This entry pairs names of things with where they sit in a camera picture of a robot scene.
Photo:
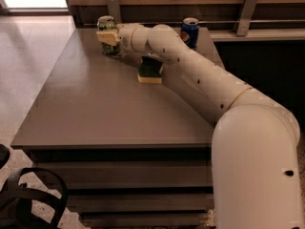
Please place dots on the grey drawer cabinet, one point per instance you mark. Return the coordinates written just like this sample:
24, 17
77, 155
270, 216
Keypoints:
131, 154

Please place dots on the metal wall bracket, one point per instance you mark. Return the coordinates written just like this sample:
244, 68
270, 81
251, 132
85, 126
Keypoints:
114, 10
245, 16

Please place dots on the right metal wall bracket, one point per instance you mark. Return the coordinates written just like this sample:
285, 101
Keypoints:
245, 16

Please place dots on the green and yellow sponge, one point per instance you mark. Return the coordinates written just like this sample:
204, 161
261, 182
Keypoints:
150, 71

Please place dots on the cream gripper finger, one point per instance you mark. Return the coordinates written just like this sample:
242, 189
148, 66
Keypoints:
110, 37

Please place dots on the blue Pepsi can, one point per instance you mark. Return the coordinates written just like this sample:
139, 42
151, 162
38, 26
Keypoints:
189, 32

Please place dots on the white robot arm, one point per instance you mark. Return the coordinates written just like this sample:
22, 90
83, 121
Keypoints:
254, 159

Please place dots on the green soda can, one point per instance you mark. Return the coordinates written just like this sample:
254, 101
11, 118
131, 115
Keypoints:
107, 23

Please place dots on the metal rail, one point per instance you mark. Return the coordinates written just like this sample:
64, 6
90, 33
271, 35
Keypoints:
233, 22

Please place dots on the left metal wall bracket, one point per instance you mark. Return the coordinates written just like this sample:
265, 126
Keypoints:
114, 10

